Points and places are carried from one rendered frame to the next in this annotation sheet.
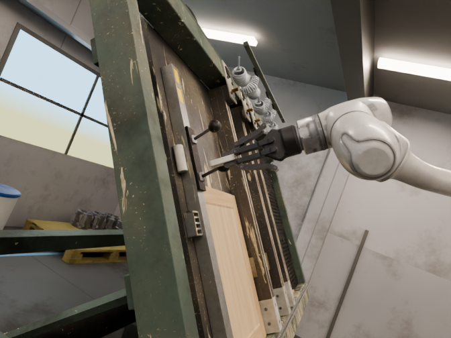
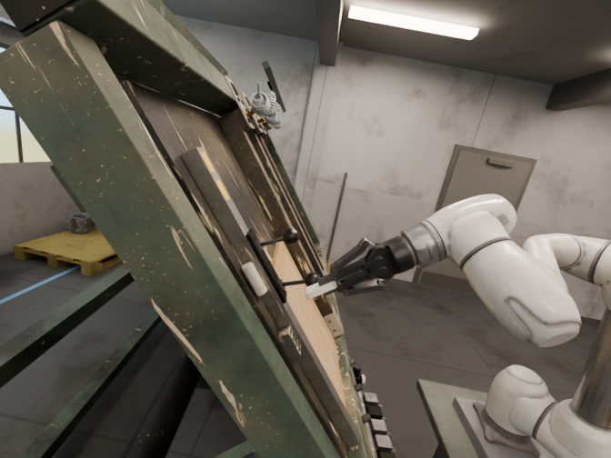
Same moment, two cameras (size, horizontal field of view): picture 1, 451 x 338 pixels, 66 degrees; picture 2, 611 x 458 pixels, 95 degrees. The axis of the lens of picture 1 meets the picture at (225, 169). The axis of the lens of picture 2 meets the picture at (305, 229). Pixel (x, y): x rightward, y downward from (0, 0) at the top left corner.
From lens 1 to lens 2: 0.61 m
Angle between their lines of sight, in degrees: 30
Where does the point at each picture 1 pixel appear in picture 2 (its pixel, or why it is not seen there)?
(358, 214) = (337, 161)
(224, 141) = (255, 181)
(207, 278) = (315, 378)
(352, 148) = (535, 329)
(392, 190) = (362, 134)
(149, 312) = not seen: outside the picture
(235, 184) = (278, 224)
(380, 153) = (569, 333)
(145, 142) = (246, 346)
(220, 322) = (335, 406)
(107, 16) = (79, 143)
